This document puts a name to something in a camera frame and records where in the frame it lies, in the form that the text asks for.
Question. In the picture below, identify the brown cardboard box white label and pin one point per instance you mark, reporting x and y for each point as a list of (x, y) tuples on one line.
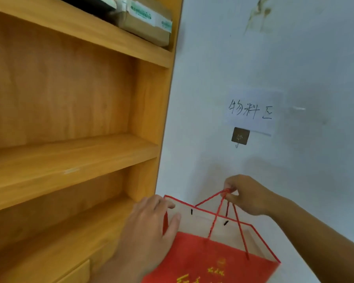
[(141, 25)]

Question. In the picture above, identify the person's right forearm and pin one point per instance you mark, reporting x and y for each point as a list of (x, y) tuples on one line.
[(318, 241)]

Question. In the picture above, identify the red paper gift bag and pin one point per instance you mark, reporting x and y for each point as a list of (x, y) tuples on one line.
[(212, 259)]

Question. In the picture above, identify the white paper sign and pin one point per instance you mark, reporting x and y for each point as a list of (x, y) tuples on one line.
[(253, 110)]

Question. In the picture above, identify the person's left hand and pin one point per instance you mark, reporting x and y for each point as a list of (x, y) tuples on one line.
[(144, 241)]

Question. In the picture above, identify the wooden shelf unit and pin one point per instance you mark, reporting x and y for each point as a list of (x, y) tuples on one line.
[(76, 156)]

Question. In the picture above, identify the person's left thumb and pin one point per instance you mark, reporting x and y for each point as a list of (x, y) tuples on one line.
[(174, 226)]

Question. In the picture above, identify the person's right hand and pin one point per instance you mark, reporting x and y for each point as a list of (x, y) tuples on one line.
[(252, 197)]

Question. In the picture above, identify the metal adhesive wall hook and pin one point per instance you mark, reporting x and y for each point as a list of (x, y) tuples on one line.
[(240, 135)]

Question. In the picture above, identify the person's right thumb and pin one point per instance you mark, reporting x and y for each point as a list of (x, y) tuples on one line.
[(230, 182)]

